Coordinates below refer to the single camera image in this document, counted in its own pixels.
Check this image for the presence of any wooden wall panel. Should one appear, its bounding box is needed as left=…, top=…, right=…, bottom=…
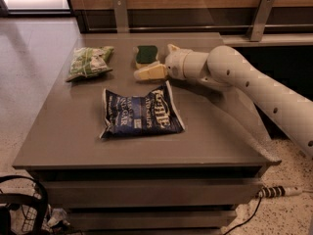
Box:
left=68, top=0, right=313, bottom=34

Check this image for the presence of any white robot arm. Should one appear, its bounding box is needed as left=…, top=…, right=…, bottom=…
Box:
left=134, top=44, right=313, bottom=157

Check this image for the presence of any white power strip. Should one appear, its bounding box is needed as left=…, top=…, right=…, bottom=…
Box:
left=257, top=186, right=303, bottom=199

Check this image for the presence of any blue potato chips bag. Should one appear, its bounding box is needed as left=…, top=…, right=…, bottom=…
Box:
left=100, top=81, right=185, bottom=139

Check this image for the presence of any right metal bracket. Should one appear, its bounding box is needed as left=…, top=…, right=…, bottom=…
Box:
left=247, top=0, right=275, bottom=42

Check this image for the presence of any grey drawer cabinet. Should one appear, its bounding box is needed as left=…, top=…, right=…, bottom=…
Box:
left=14, top=33, right=277, bottom=235

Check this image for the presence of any black power cable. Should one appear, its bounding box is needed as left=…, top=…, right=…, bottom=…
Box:
left=222, top=196, right=263, bottom=235

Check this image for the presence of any green snack bag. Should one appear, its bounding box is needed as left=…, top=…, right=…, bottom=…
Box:
left=66, top=46, right=114, bottom=82

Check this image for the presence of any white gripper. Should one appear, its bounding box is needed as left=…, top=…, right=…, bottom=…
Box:
left=134, top=44, right=191, bottom=81

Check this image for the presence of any metal bracket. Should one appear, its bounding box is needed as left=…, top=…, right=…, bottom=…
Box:
left=112, top=0, right=129, bottom=33
left=247, top=0, right=275, bottom=42

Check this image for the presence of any green and yellow sponge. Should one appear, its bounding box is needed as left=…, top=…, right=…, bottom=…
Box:
left=135, top=45, right=158, bottom=69

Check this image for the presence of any left metal bracket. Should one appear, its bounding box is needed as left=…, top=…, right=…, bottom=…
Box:
left=112, top=0, right=129, bottom=33

